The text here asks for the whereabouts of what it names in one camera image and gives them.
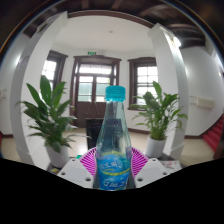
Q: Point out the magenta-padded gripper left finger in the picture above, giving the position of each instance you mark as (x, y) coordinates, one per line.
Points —
(76, 172)

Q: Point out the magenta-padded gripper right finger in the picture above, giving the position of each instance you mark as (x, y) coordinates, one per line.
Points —
(153, 172)

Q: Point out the clear bottle with teal cap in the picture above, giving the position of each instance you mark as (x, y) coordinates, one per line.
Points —
(113, 140)

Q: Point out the leafy plant in white pot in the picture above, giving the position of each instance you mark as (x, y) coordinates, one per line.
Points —
(58, 156)
(155, 146)

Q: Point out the dark wooden double door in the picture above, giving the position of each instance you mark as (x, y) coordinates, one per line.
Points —
(90, 106)

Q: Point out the red carpeted staircase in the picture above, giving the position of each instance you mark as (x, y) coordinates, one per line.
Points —
(215, 135)

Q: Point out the dark framed window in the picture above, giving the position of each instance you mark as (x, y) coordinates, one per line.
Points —
(49, 70)
(146, 76)

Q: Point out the green exit sign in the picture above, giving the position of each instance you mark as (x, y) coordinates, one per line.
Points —
(91, 53)

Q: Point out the white wall radiator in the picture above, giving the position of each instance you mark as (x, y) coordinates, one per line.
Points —
(201, 102)

